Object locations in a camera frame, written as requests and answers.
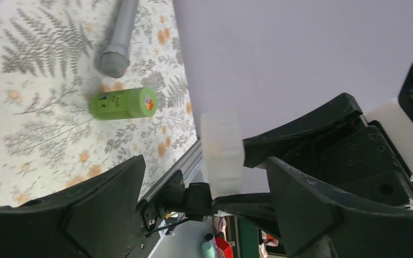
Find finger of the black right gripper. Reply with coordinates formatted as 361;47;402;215
212;193;281;239
243;92;362;168

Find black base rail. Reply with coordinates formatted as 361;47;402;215
125;169;213;257

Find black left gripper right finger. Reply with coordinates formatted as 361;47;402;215
266;157;413;257

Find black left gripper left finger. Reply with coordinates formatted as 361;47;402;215
0;155;146;257

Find clear plastic pill organizer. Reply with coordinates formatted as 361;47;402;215
200;110;245;199

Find grey cylinder tube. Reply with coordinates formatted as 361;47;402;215
99;0;139;78

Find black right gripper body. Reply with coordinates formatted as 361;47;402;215
288;120;413;210

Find floral patterned table mat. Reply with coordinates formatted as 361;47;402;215
0;1;197;206

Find green pill bottle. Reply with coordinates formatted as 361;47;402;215
88;87;159;120

